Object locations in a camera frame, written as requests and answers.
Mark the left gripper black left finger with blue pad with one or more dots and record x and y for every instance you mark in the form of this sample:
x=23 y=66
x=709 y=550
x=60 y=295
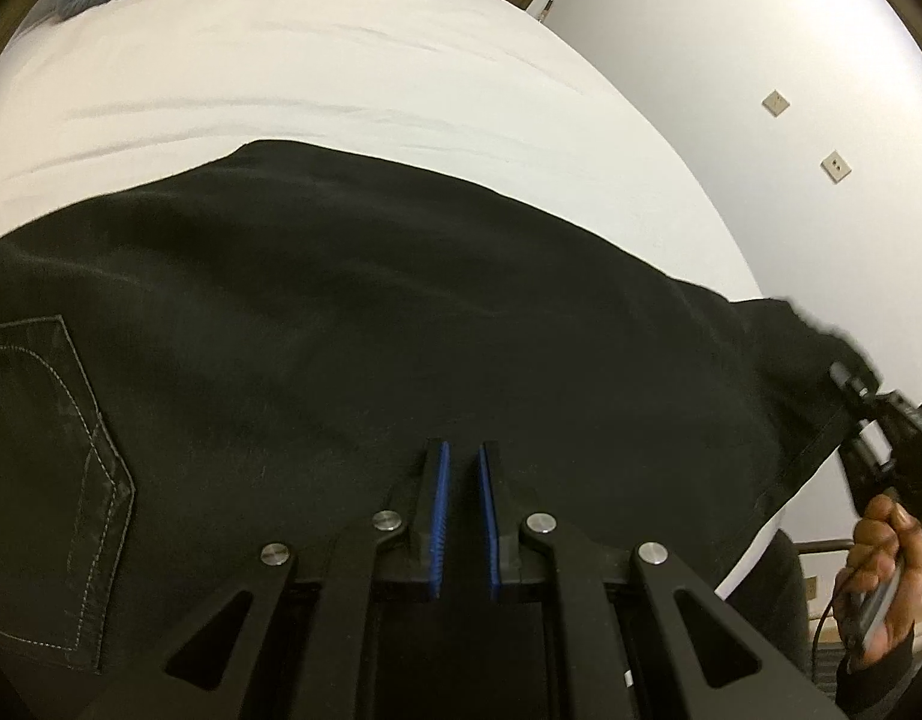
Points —
x=417 y=554

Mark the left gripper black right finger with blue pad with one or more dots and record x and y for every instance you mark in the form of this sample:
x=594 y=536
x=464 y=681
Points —
x=502 y=522

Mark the black denim pants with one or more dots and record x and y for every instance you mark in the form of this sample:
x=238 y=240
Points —
x=261 y=348

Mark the person's right hand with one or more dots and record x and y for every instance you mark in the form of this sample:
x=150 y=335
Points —
x=887 y=544

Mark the white bed sheet mattress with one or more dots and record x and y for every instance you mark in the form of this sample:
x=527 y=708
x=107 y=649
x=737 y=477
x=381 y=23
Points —
x=136 y=91

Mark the lower wall socket plate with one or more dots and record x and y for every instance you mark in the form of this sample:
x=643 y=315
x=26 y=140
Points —
x=835 y=166

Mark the wall socket plate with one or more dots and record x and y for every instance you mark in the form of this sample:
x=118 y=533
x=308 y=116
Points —
x=835 y=166
x=776 y=103

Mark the upper wall socket plate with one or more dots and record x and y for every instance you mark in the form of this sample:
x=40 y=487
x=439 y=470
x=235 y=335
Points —
x=776 y=103

